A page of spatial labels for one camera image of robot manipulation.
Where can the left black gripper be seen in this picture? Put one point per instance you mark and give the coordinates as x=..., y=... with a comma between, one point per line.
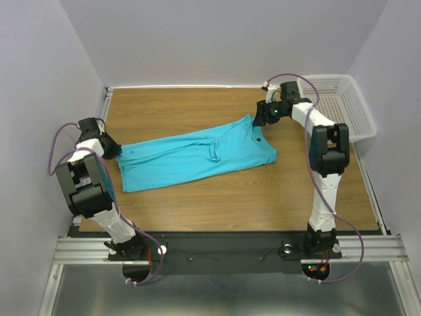
x=112, y=149

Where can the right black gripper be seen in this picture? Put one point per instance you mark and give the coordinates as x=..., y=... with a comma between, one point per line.
x=260, y=115

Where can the turquoise t shirt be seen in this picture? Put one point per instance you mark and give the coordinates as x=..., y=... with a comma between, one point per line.
x=189, y=157

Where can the white plastic basket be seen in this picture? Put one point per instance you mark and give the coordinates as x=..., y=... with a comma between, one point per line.
x=340, y=100

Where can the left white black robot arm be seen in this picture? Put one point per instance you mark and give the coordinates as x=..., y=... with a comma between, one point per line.
x=87, y=188

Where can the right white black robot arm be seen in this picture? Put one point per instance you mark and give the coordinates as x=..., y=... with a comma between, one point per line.
x=327, y=157

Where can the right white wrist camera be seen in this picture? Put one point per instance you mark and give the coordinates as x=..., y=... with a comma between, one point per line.
x=271, y=91

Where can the aluminium frame rail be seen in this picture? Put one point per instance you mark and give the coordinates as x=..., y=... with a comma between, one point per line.
x=82, y=167

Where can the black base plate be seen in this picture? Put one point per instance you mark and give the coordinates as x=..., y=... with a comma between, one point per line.
x=223, y=253

